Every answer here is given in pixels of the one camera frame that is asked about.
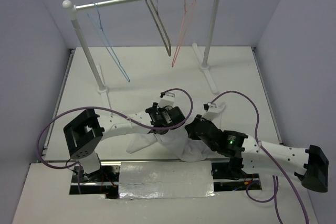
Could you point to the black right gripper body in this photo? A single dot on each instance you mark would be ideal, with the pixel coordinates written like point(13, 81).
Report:
point(192, 135)

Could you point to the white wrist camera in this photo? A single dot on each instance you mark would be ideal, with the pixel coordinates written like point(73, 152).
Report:
point(213, 110)
point(166, 99)

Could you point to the silver foil sheet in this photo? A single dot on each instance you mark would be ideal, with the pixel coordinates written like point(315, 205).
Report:
point(165, 180)

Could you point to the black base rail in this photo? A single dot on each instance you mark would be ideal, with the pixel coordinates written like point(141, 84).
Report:
point(107, 184)

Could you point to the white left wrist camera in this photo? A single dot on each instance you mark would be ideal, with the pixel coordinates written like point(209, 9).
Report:
point(166, 99)

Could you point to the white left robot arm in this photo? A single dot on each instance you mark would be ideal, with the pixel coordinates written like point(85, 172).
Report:
point(88, 129)

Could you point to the pink wire hanger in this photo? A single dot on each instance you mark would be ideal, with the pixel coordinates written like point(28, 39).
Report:
point(185, 24)

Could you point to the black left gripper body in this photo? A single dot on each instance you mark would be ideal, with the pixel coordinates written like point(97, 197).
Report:
point(160, 109)

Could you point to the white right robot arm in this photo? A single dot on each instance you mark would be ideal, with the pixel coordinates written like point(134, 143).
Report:
point(246, 155)

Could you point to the white t shirt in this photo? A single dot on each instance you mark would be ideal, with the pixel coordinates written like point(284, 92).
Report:
point(175, 141)

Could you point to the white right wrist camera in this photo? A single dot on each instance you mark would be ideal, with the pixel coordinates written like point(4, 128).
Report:
point(213, 110)

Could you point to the grey plastic hanger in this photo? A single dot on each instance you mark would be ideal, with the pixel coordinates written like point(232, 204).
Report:
point(153, 9)

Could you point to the blue wire hanger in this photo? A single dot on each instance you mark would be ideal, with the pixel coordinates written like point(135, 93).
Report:
point(98, 26)

